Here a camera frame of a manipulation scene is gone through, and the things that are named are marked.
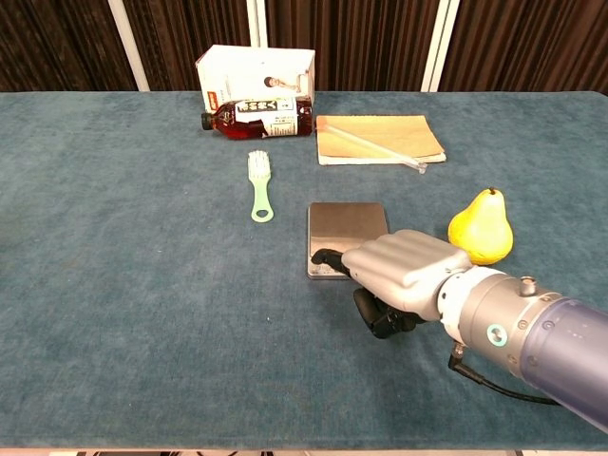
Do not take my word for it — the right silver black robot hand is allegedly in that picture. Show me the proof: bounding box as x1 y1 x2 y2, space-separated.
311 229 475 340

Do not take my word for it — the silver digital kitchen scale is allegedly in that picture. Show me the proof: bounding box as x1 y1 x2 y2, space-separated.
306 201 390 280

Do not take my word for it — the yellow pear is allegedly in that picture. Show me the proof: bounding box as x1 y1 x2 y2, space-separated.
446 186 515 267

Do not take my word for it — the clear plastic pen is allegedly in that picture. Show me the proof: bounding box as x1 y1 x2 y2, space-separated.
318 121 428 175

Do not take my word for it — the brown cover notebook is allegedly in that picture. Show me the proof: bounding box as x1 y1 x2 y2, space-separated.
315 114 447 167

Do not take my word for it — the light green plastic brush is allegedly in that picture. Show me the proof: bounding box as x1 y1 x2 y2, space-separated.
246 149 276 223

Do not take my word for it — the dark tea bottle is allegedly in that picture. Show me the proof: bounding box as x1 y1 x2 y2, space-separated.
199 96 314 142

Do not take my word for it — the dark pleated partition panel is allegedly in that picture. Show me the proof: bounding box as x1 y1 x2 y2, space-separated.
264 0 439 93
0 0 138 93
439 0 608 94
122 0 253 92

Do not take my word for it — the white cardboard box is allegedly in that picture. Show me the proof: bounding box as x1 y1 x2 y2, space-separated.
194 44 316 114

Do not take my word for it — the teal table cloth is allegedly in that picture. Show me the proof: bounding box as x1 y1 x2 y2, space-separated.
0 90 608 451

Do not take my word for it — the white partition post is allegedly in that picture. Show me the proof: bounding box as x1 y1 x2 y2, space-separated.
106 0 151 92
420 0 462 93
245 0 270 48

